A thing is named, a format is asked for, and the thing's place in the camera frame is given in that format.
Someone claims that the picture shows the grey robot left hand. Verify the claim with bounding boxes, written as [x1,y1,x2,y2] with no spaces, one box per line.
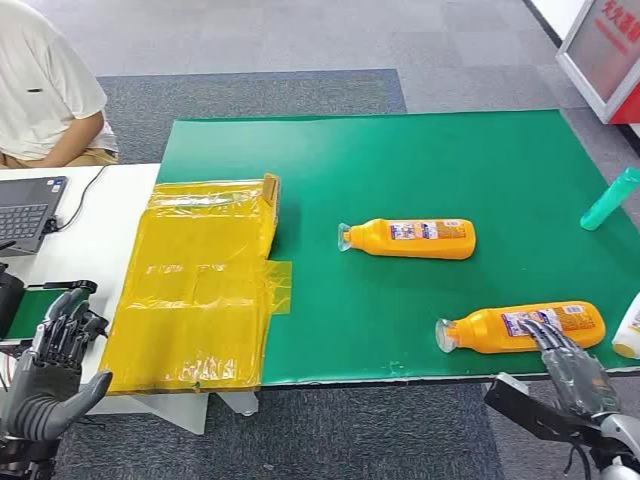
[0,288,114,443]

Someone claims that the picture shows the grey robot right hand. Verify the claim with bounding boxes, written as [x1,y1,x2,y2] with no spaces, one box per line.
[519,319,622,423]

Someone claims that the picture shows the orange bottle with clear cap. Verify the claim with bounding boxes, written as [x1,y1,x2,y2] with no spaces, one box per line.
[337,218,476,261]
[435,301,607,355]

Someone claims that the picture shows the white bottle with yellow cap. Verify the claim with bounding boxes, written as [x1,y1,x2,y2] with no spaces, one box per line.
[611,291,640,360]

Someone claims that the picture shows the green plastic bottle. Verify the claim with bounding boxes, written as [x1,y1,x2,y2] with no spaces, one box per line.
[580,166,640,232]

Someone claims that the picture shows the small green belt conveyor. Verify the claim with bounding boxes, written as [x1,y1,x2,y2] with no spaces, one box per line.
[0,263,110,362]

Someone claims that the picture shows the grey laptop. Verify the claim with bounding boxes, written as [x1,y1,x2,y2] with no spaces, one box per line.
[0,176,69,258]

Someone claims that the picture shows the yellow taped plastic sheet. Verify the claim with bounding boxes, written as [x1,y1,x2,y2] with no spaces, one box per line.
[99,173,293,397]

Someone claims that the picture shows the person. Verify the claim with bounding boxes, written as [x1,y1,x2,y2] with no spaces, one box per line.
[0,0,119,170]

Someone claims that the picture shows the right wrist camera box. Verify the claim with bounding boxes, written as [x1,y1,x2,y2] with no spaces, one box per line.
[484,372,608,453]

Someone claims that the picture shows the black laptop cable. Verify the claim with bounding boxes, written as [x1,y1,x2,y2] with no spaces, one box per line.
[47,164,109,234]

